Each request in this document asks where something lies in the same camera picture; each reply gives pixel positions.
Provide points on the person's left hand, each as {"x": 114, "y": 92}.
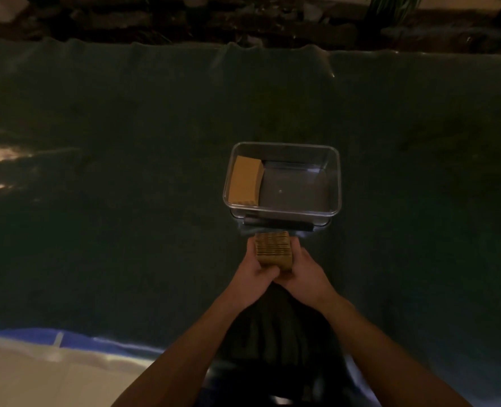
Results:
{"x": 247, "y": 279}

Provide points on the person's right hand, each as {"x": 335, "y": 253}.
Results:
{"x": 310, "y": 279}

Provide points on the person's right thumb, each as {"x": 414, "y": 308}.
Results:
{"x": 285, "y": 272}

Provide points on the person's left thumb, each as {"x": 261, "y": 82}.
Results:
{"x": 266, "y": 270}

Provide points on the stack of brown cards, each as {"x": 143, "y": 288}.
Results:
{"x": 273, "y": 250}

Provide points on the person's left forearm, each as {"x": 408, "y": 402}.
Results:
{"x": 178, "y": 356}

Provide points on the person's right forearm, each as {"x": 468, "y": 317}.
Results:
{"x": 386, "y": 360}

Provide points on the person's dark clothing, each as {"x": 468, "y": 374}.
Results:
{"x": 276, "y": 343}

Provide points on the clear plastic container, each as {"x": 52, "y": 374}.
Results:
{"x": 282, "y": 182}

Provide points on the brown card stack in container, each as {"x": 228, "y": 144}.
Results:
{"x": 245, "y": 181}

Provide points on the dark green table cloth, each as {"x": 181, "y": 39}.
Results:
{"x": 106, "y": 186}

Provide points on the green potted plant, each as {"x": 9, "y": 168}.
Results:
{"x": 392, "y": 6}

